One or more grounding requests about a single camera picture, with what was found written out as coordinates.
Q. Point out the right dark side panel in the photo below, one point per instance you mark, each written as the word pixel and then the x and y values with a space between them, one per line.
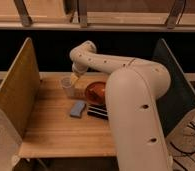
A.
pixel 177 107

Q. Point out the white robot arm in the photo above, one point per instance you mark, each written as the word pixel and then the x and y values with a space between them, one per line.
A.
pixel 132 88

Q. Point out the translucent ceramic cup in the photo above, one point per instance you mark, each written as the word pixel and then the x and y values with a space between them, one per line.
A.
pixel 68 87

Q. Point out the black striped box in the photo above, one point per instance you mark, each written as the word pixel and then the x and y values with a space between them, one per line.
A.
pixel 97 111

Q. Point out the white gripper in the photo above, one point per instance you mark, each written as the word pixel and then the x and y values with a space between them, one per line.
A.
pixel 78 69

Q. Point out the left wooden side panel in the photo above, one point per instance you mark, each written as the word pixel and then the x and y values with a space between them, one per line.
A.
pixel 18 90

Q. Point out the wooden upper shelf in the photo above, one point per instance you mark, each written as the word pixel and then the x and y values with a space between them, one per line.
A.
pixel 102 15

